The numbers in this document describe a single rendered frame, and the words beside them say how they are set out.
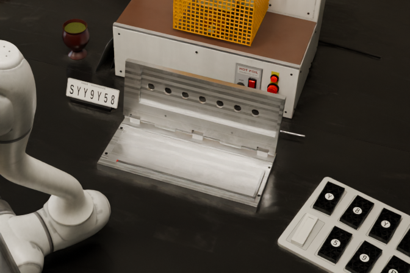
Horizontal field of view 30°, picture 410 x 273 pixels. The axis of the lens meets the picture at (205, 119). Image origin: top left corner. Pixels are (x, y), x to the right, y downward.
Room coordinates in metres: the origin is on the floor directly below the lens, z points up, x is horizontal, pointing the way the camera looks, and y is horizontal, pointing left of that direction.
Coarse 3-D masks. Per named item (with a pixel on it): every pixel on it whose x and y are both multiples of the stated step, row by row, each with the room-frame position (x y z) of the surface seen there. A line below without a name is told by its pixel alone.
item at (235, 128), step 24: (144, 72) 1.58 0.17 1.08; (168, 72) 1.56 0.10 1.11; (144, 96) 1.57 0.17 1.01; (168, 96) 1.55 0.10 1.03; (192, 96) 1.54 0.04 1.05; (216, 96) 1.52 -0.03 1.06; (240, 96) 1.51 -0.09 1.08; (264, 96) 1.48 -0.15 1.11; (168, 120) 1.53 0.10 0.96; (192, 120) 1.51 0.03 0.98; (216, 120) 1.51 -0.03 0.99; (240, 120) 1.49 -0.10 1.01; (264, 120) 1.48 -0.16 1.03; (240, 144) 1.47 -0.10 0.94; (264, 144) 1.45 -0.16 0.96
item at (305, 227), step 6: (306, 216) 1.24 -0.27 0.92; (312, 216) 1.25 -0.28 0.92; (306, 222) 1.23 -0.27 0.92; (312, 222) 1.23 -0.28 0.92; (300, 228) 1.21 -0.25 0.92; (306, 228) 1.21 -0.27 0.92; (312, 228) 1.21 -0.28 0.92; (294, 234) 1.19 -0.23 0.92; (300, 234) 1.19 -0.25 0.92; (306, 234) 1.19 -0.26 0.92; (294, 240) 1.17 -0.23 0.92; (300, 240) 1.17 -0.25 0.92; (300, 246) 1.16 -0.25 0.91
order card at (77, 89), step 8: (72, 80) 1.68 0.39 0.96; (80, 80) 1.67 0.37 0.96; (72, 88) 1.67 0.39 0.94; (80, 88) 1.66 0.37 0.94; (88, 88) 1.66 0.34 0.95; (96, 88) 1.65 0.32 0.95; (104, 88) 1.65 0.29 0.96; (72, 96) 1.66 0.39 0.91; (80, 96) 1.65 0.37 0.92; (88, 96) 1.65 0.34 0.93; (96, 96) 1.64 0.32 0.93; (104, 96) 1.64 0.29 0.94; (112, 96) 1.63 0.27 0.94; (104, 104) 1.63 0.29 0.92; (112, 104) 1.62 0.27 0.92
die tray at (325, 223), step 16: (320, 192) 1.34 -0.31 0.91; (352, 192) 1.35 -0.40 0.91; (304, 208) 1.28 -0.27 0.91; (336, 208) 1.29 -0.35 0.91; (320, 224) 1.23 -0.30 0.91; (336, 224) 1.23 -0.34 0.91; (368, 224) 1.24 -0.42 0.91; (400, 224) 1.24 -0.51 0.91; (288, 240) 1.18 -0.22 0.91; (320, 240) 1.18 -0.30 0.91; (352, 240) 1.19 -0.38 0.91; (368, 240) 1.19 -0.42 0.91; (400, 240) 1.19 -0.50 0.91; (304, 256) 1.13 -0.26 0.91; (352, 256) 1.14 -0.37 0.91; (384, 256) 1.14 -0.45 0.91; (400, 256) 1.15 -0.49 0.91; (336, 272) 1.09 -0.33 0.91; (368, 272) 1.09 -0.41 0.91
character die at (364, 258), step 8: (360, 248) 1.15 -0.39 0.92; (368, 248) 1.16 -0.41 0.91; (376, 248) 1.16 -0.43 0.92; (360, 256) 1.13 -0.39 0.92; (368, 256) 1.13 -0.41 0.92; (376, 256) 1.14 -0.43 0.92; (352, 264) 1.11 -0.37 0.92; (360, 264) 1.11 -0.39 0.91; (368, 264) 1.11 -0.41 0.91; (352, 272) 1.09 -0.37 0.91; (360, 272) 1.08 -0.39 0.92
